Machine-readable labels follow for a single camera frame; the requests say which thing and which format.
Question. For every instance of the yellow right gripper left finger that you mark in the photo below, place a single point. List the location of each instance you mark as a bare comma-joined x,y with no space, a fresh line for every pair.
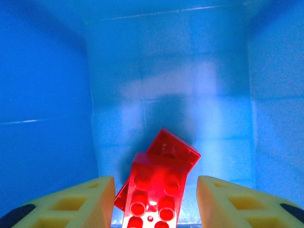
71,209

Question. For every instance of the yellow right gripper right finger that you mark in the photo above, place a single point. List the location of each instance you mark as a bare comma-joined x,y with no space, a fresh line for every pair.
237,209

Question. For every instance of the red two-by-four lego brick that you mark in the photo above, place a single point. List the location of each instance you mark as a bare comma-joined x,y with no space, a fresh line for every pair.
152,190

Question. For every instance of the red two-by-two lego brick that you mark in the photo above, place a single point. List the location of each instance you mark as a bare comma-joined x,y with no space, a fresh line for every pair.
171,145

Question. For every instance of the blue divided plastic container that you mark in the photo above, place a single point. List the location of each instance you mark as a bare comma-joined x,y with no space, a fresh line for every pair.
166,71

